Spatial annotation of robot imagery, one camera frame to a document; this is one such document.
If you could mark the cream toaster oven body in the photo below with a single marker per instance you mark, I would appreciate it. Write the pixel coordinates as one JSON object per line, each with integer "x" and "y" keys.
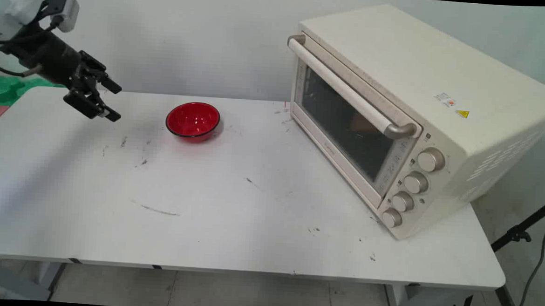
{"x": 444, "y": 78}

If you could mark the red bowl with black rim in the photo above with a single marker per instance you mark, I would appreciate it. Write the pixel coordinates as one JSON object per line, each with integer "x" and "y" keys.
{"x": 193, "y": 121}

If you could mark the silver oven knob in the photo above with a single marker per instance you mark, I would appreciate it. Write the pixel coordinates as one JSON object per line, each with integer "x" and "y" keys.
{"x": 392, "y": 217}
{"x": 415, "y": 182}
{"x": 402, "y": 201}
{"x": 430, "y": 160}

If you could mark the white table leg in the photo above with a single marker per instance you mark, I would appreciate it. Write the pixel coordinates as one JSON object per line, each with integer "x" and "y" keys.
{"x": 418, "y": 303}
{"x": 23, "y": 277}

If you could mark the green plastic object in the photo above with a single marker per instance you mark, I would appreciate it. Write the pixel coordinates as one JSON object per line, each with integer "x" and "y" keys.
{"x": 10, "y": 88}

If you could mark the white label sticker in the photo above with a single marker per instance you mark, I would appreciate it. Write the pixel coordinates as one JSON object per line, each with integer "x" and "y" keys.
{"x": 444, "y": 99}

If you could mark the yellow warning sticker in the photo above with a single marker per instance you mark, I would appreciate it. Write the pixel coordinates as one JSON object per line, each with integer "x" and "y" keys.
{"x": 462, "y": 114}

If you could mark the brown bread slice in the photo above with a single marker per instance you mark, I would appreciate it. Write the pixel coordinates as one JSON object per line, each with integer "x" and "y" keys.
{"x": 363, "y": 124}

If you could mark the black tripod stand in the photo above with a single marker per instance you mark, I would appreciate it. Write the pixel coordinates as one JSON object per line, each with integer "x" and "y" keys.
{"x": 515, "y": 233}

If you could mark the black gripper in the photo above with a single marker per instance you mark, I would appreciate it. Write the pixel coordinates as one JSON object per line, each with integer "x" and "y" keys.
{"x": 49, "y": 57}

